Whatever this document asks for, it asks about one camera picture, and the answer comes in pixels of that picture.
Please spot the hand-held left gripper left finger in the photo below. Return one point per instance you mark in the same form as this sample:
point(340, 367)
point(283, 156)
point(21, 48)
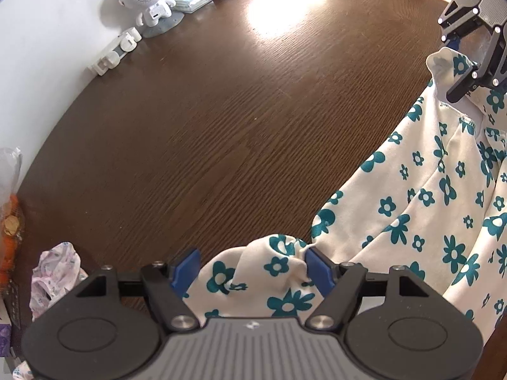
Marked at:
point(184, 273)

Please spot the white letter ornament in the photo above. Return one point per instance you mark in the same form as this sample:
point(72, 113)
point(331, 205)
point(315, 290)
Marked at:
point(119, 49)

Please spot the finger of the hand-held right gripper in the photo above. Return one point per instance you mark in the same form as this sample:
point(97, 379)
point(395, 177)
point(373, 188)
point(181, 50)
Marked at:
point(455, 23)
point(461, 87)

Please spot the pink patterned white cloth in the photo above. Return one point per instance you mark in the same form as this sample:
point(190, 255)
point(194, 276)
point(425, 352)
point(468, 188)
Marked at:
point(55, 273)

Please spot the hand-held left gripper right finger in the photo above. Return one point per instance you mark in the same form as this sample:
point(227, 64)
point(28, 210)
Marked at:
point(319, 271)

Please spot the cream teal floral garment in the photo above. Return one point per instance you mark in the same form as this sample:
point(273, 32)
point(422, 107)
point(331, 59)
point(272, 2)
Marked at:
point(416, 190)

